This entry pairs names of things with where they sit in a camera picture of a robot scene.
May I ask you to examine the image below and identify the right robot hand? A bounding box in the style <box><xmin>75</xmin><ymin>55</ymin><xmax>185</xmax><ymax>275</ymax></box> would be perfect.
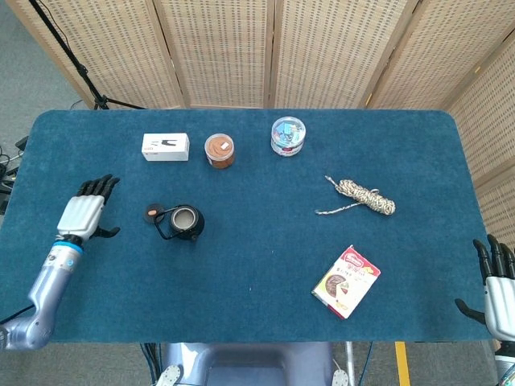
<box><xmin>455</xmin><ymin>234</ymin><xmax>515</xmax><ymax>343</ymax></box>

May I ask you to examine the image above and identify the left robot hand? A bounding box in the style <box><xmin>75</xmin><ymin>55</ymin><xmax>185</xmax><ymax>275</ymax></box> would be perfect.
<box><xmin>56</xmin><ymin>173</ymin><xmax>122</xmax><ymax>244</ymax></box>

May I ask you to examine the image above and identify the black lid with wooden knob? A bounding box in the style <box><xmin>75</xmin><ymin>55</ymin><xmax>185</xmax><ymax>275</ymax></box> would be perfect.
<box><xmin>143</xmin><ymin>203</ymin><xmax>165</xmax><ymax>224</ymax></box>

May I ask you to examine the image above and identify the black kettle with handle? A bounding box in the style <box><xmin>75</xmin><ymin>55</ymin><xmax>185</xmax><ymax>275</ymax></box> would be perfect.
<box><xmin>153</xmin><ymin>203</ymin><xmax>206</xmax><ymax>242</ymax></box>

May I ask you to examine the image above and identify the white cardboard box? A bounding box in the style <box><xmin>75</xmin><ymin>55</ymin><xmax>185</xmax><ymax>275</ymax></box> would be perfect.
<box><xmin>141</xmin><ymin>133</ymin><xmax>191</xmax><ymax>162</ymax></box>

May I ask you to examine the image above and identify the yellow floor tape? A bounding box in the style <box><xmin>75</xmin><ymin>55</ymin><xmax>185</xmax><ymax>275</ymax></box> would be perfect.
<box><xmin>394</xmin><ymin>341</ymin><xmax>412</xmax><ymax>386</ymax></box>

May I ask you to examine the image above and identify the brown plastic jar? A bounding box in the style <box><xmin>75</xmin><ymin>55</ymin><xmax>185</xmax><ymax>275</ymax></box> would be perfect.
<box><xmin>204</xmin><ymin>133</ymin><xmax>237</xmax><ymax>170</ymax></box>

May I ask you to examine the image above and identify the black tripod stand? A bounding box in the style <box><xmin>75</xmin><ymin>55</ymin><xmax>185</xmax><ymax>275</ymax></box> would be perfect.
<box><xmin>27</xmin><ymin>0</ymin><xmax>146</xmax><ymax>111</ymax></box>

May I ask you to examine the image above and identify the red cake mix box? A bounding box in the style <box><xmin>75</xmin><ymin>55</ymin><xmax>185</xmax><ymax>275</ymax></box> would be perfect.
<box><xmin>311</xmin><ymin>244</ymin><xmax>382</xmax><ymax>321</ymax></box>

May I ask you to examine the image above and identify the blue table mat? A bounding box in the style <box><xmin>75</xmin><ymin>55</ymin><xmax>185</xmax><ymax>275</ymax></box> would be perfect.
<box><xmin>0</xmin><ymin>109</ymin><xmax>492</xmax><ymax>345</ymax></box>

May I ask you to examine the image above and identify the clear jar of binder clips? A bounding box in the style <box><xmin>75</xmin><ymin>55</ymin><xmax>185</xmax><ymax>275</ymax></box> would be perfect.
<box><xmin>270</xmin><ymin>116</ymin><xmax>307</xmax><ymax>158</ymax></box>

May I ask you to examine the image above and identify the robot torso base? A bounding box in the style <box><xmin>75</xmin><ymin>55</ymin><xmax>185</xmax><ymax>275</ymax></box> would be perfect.
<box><xmin>154</xmin><ymin>342</ymin><xmax>355</xmax><ymax>386</ymax></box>

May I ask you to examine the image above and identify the wicker folding screen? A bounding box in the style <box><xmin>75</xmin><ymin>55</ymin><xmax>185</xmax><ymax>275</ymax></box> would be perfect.
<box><xmin>5</xmin><ymin>0</ymin><xmax>515</xmax><ymax>258</ymax></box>

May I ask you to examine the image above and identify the black cables and power strip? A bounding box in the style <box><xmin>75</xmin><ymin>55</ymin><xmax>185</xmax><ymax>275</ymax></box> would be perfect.
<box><xmin>0</xmin><ymin>135</ymin><xmax>30</xmax><ymax>216</ymax></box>

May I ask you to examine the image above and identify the bundled speckled rope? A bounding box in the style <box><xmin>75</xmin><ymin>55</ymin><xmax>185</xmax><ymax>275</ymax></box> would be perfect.
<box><xmin>315</xmin><ymin>175</ymin><xmax>397</xmax><ymax>217</ymax></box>

